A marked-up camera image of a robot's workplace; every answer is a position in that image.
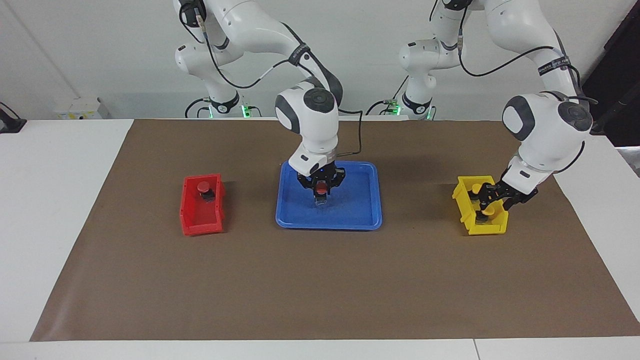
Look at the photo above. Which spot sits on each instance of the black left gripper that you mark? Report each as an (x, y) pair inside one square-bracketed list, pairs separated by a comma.
[(507, 191)]

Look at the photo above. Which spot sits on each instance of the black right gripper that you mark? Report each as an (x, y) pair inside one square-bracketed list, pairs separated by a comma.
[(322, 175)]

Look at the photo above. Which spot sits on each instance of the red push button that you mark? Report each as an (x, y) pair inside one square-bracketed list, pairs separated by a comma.
[(322, 188), (203, 187)]

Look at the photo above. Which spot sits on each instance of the yellow push button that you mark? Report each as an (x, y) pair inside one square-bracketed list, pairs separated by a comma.
[(488, 214), (476, 188)]

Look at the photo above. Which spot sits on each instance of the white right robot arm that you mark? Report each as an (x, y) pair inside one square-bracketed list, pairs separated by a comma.
[(310, 125)]

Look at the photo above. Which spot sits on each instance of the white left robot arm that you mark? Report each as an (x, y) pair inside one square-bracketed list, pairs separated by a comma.
[(545, 135)]

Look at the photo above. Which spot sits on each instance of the blue plastic tray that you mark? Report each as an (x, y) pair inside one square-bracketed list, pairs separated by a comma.
[(357, 210)]

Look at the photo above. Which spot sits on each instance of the yellow plastic bin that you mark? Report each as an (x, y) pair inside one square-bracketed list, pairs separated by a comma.
[(487, 230)]

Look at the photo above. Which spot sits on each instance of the brown paper table mat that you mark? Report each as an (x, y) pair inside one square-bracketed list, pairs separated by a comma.
[(320, 280)]

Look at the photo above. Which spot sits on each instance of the red plastic bin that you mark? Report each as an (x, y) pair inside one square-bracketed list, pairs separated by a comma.
[(200, 225)]

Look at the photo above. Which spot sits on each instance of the black equipment stand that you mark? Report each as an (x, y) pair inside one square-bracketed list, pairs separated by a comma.
[(620, 75)]

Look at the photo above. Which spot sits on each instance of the white box with yellow label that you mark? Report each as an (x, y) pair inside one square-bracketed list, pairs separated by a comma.
[(80, 107)]

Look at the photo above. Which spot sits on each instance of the black clamp mount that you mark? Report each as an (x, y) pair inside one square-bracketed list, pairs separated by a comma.
[(10, 124)]

